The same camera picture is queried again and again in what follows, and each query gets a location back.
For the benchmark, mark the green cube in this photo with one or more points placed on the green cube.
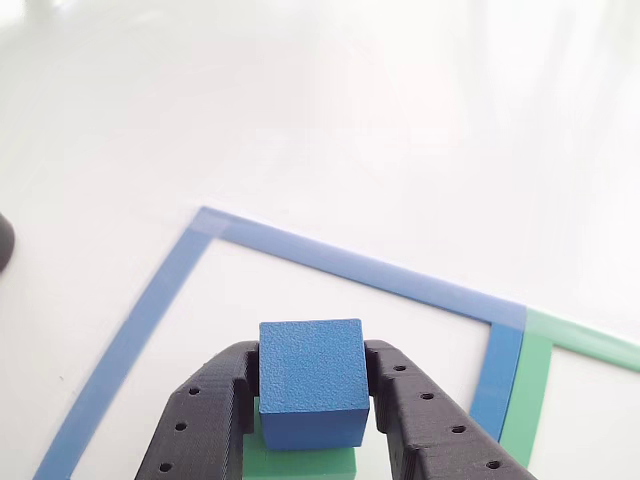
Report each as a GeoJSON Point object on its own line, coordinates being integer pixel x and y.
{"type": "Point", "coordinates": [310, 462]}

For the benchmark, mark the small blue cube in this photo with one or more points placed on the small blue cube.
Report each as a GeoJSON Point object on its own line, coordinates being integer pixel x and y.
{"type": "Point", "coordinates": [310, 370]}

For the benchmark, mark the green square frame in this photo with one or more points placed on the green square frame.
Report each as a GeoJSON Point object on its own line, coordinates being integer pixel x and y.
{"type": "Point", "coordinates": [530, 390]}

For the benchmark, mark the blue square frame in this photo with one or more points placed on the blue square frame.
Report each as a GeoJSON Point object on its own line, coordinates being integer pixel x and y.
{"type": "Point", "coordinates": [150, 310]}

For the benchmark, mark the black camera tripod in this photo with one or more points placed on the black camera tripod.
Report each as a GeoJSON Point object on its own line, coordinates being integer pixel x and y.
{"type": "Point", "coordinates": [5, 242]}

